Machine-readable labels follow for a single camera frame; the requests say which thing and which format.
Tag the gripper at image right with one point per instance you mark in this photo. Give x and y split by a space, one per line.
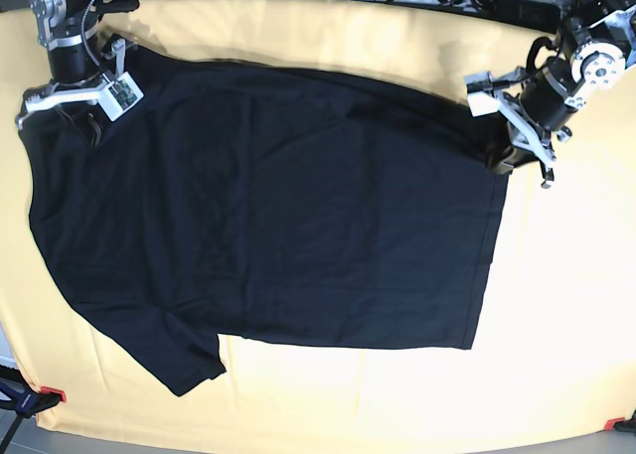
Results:
534 108

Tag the black box on table edge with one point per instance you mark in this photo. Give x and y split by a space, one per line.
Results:
528 14

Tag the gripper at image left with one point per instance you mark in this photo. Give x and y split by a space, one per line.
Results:
51 96

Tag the black T-shirt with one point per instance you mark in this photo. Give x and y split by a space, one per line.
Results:
287 206

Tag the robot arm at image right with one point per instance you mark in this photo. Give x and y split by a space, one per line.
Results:
593 48

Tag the right red-tipped table clamp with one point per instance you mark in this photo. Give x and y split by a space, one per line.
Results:
622 425

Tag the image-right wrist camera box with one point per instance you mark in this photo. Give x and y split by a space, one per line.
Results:
480 95

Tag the yellow table cloth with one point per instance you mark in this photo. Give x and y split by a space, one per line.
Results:
554 354

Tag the red-tipped table clamp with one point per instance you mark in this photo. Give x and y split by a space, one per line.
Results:
622 425
26 402

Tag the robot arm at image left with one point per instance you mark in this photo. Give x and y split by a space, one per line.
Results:
67 29

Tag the left red-tipped table clamp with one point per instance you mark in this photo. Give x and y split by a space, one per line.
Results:
26 402

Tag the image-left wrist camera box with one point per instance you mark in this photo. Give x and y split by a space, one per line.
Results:
119 96

